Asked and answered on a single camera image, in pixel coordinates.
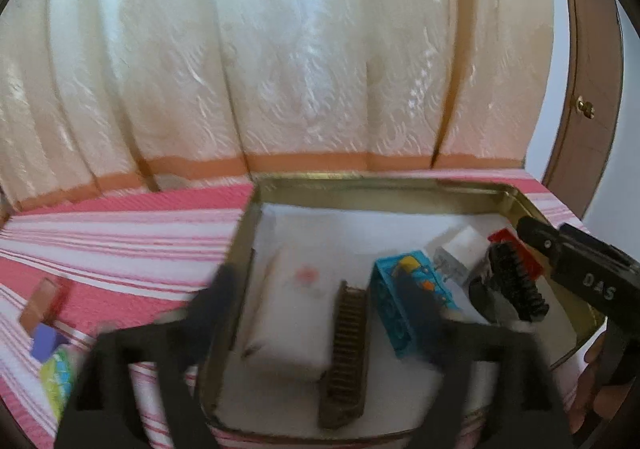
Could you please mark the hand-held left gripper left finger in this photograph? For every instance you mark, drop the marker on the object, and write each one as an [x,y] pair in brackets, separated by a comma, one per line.
[125,394]

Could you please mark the brown wooden comb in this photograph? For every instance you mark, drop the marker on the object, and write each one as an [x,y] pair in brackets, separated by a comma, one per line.
[347,344]

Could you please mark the brass door knob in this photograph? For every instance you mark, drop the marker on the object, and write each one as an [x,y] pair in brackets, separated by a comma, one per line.
[586,107]

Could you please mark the teal building brick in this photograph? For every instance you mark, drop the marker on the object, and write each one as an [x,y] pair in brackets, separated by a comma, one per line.
[387,299]

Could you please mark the copper metal box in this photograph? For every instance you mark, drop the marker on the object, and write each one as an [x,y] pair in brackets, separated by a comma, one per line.
[45,301]

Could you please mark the purple block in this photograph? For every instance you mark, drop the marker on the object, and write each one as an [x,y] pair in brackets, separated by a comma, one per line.
[47,341]

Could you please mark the cream patterned curtain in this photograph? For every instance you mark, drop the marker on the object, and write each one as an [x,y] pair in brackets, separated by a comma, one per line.
[275,54]

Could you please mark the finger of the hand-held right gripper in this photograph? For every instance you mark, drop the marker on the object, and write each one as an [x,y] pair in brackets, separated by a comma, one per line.
[585,274]

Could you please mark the red block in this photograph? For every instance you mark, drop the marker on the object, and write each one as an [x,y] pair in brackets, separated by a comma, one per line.
[530,261]

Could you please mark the person's right hand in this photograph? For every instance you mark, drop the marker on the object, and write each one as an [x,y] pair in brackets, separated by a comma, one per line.
[587,399]

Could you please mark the small white box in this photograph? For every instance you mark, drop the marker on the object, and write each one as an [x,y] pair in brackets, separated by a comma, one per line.
[462,251]

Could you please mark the pink striped cloth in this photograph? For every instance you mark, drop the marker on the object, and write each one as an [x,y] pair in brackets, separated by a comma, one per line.
[125,239]

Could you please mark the gold tin box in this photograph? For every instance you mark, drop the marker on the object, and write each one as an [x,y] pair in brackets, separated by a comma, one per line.
[350,196]

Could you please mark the long white cardboard box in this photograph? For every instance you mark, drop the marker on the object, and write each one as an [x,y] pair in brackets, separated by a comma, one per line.
[290,319]

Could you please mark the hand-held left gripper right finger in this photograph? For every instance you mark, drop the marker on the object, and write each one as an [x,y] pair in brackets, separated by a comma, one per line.
[500,389]

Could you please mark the yellow-green plastic box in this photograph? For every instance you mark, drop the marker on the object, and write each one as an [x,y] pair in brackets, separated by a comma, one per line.
[57,379]

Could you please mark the black toothed hair clip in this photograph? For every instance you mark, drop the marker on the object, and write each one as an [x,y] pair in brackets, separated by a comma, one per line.
[515,284]

